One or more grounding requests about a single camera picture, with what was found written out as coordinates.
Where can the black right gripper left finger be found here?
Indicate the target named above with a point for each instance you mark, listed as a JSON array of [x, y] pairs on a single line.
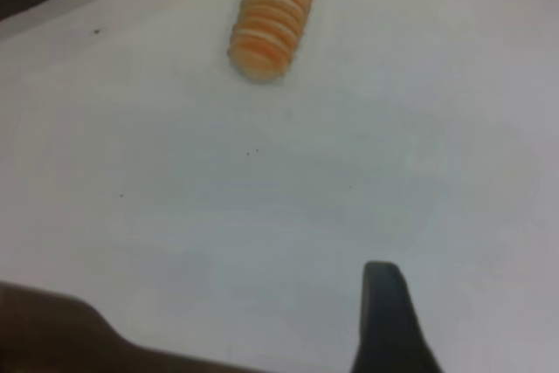
[[65, 338]]

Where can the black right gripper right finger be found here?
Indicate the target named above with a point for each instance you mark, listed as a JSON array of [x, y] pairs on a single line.
[[388, 329]]

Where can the ridged orange bread roll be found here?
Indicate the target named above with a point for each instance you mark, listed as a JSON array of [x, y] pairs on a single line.
[[273, 15]]

